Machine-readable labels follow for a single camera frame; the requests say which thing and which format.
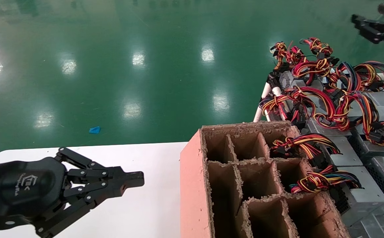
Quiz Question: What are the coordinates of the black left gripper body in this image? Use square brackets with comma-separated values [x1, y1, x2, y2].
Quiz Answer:
[0, 157, 69, 231]

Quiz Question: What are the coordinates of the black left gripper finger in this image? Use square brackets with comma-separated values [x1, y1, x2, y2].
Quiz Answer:
[55, 147, 145, 182]
[34, 179, 145, 238]

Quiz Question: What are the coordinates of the pile of wired power supplies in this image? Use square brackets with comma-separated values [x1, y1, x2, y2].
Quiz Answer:
[253, 72, 384, 123]

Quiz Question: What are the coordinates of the cardboard divider box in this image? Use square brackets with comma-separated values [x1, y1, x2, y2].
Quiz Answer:
[180, 120, 352, 238]

